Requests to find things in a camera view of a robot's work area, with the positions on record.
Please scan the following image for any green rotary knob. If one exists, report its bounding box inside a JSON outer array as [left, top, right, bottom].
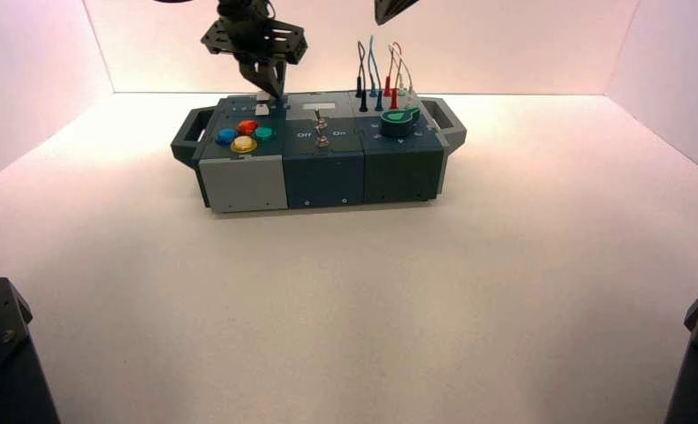
[[378, 106, 421, 140]]

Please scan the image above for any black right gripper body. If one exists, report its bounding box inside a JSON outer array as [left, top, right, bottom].
[[375, 0, 421, 27]]

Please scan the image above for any grey and teal control box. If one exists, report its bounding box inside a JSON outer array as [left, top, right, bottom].
[[170, 90, 467, 215]]

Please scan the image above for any white jumper wire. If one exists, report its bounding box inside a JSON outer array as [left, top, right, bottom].
[[387, 45, 418, 110]]

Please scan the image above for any red jumper wire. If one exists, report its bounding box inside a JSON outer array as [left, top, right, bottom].
[[382, 42, 404, 111]]

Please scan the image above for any black jumper wire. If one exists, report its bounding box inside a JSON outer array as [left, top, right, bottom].
[[354, 41, 368, 113]]

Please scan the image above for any blue jumper wire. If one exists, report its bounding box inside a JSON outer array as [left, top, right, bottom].
[[367, 35, 384, 113]]

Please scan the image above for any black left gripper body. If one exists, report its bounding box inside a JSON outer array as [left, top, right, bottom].
[[201, 0, 309, 66]]

